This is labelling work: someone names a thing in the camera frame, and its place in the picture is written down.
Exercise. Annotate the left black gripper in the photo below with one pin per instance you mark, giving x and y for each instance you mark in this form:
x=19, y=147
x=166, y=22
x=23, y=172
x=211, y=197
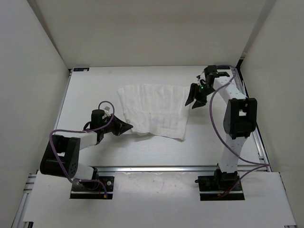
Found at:
x=120, y=126

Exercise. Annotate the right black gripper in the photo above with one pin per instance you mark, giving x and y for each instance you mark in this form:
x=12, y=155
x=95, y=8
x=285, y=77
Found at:
x=194, y=89

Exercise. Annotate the white skirt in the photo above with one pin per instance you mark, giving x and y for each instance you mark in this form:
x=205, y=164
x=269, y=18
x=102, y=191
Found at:
x=156, y=109

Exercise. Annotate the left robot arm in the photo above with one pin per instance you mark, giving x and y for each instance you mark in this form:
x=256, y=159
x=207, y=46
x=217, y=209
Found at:
x=61, y=157

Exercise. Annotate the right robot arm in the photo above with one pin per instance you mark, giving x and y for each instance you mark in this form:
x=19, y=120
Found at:
x=239, y=119

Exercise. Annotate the right blue table label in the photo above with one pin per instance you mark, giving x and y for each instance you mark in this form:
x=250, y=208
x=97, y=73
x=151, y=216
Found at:
x=224, y=68

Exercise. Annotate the blue table label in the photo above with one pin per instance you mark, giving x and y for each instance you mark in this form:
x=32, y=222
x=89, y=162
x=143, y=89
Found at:
x=81, y=69
x=224, y=68

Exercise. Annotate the left blue table label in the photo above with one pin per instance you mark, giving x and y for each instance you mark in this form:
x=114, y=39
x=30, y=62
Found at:
x=81, y=69

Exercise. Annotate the front white cover board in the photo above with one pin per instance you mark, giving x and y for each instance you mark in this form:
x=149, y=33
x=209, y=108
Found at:
x=160, y=200

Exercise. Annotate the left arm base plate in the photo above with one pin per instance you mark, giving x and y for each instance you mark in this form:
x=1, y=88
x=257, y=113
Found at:
x=93, y=190

